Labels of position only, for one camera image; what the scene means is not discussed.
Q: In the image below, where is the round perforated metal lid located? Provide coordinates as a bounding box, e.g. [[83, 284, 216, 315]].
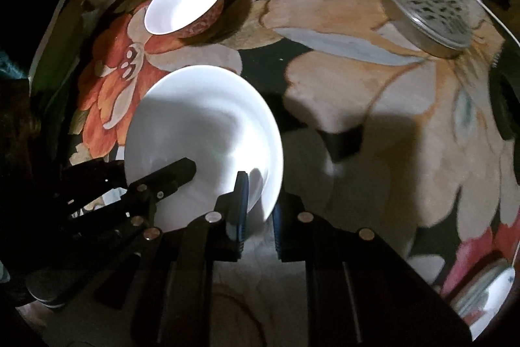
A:
[[382, 0, 481, 59]]

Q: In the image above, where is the bear print plate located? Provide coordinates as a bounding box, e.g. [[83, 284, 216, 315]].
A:
[[449, 258, 517, 340]]

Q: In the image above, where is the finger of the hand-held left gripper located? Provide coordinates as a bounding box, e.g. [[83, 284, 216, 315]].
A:
[[61, 157, 198, 236], [24, 218, 163, 308]]

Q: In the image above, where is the plain white plate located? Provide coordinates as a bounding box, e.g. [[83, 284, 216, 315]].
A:
[[124, 64, 284, 234]]

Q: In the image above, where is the floral rug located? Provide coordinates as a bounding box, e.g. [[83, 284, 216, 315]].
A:
[[30, 0, 520, 347]]

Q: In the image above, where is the black slipper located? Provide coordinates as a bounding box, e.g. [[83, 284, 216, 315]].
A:
[[489, 66, 519, 140]]

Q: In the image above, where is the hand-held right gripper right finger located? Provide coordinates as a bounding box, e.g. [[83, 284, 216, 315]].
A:
[[272, 194, 473, 347]]

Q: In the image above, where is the red patterned white bowl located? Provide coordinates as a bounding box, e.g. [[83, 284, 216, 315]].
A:
[[144, 0, 227, 40]]

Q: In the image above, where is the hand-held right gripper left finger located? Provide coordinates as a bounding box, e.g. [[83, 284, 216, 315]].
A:
[[134, 170, 249, 347]]

